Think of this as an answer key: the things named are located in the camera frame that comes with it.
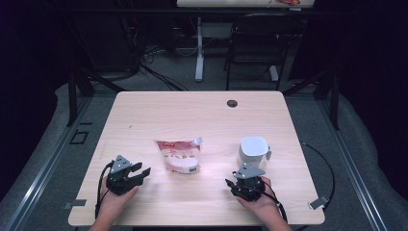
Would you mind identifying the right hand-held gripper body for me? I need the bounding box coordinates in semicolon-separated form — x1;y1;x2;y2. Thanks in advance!
230;163;268;203

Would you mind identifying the light wooden desk top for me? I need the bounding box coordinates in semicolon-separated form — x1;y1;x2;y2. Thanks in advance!
176;0;316;9

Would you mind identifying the white desk leg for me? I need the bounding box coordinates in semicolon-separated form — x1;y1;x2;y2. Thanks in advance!
194;16;206;83

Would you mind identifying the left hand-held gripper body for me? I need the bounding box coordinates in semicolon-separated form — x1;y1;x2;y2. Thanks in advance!
105;154;144;196

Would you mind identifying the black metal stand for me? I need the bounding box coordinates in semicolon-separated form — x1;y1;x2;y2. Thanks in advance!
282;68;341;131
66;68;126;127

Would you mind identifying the clear pink snack bag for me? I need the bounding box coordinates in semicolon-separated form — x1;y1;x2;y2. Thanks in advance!
154;137;204;175

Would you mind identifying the person's left hand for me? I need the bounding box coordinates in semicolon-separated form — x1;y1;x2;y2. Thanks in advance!
95;184;140;221

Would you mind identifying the black folding chair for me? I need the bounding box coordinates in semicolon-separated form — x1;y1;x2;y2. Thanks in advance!
224;13;304;91

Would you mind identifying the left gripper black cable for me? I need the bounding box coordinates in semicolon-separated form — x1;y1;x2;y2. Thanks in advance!
94;161;115;219

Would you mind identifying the black cable with grey plug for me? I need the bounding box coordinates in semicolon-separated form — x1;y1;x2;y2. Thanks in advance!
299;141;336;211

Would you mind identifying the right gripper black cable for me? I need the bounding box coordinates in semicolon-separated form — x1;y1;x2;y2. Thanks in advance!
256;181;289;224

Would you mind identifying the white desk foot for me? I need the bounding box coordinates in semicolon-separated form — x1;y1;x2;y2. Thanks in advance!
268;64;280;82

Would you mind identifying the person's right hand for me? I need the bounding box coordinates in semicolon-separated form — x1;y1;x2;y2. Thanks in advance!
236;176;286;223

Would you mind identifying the aluminium floor rail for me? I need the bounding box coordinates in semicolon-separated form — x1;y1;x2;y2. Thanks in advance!
316;95;390;231
0;95;94;231

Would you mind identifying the grey tape tab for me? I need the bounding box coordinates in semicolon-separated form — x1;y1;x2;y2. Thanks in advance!
64;198;88;210

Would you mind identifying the bundle of floor cables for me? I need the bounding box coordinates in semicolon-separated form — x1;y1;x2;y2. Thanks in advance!
121;15;190;92

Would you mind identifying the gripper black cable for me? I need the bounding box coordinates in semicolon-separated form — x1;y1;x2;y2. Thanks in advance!
256;181;289;224
94;161;115;219

